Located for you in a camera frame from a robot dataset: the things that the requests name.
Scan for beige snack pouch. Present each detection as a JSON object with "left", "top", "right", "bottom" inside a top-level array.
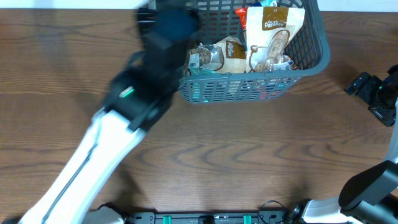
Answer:
[
  {"left": 246, "top": 6, "right": 305, "bottom": 73},
  {"left": 186, "top": 35, "right": 248, "bottom": 75}
]

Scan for grey plastic laundry basket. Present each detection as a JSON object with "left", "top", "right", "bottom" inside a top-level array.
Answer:
[{"left": 174, "top": 0, "right": 330, "bottom": 104}]

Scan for blue Kleenex tissue pack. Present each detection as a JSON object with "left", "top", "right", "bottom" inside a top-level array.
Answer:
[{"left": 250, "top": 0, "right": 293, "bottom": 94}]

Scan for orange spaghetti pasta package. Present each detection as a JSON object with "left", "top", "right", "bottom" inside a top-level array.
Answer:
[{"left": 234, "top": 7, "right": 274, "bottom": 99}]

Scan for teal snack wrapper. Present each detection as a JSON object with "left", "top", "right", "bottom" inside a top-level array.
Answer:
[{"left": 189, "top": 67, "right": 218, "bottom": 102}]

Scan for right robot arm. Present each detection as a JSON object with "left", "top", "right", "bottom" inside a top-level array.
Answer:
[{"left": 285, "top": 65, "right": 397, "bottom": 223}]

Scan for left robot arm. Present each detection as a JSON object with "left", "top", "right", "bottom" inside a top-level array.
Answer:
[{"left": 21, "top": 6, "right": 201, "bottom": 223}]

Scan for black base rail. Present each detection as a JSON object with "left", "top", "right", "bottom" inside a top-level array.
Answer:
[{"left": 83, "top": 199, "right": 312, "bottom": 224}]

